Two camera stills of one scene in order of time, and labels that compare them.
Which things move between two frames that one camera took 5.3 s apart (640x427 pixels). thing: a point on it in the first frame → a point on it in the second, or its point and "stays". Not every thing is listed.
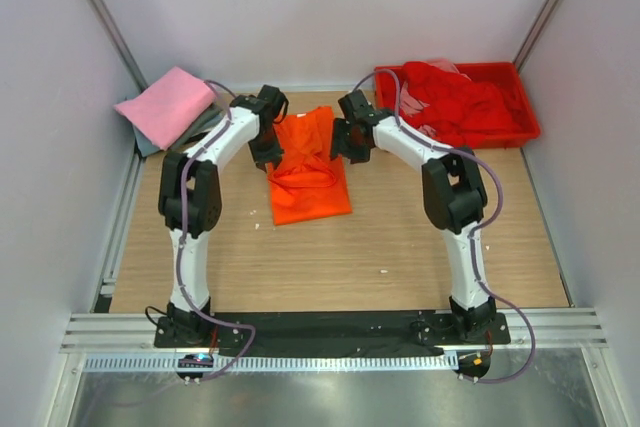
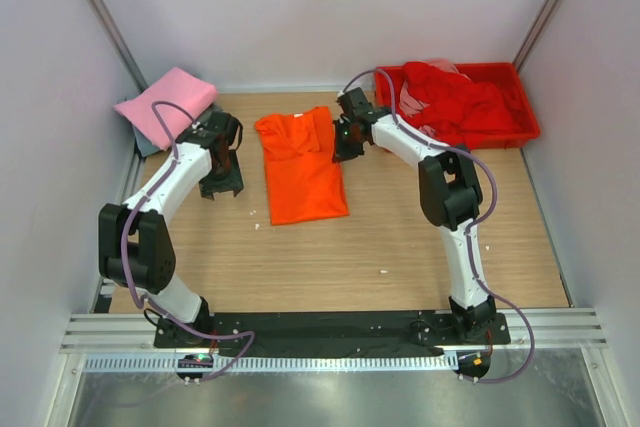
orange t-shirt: [307, 181] stays
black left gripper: [273, 155] → [231, 183]
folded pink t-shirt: [168, 109] stays
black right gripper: [339, 146] stays
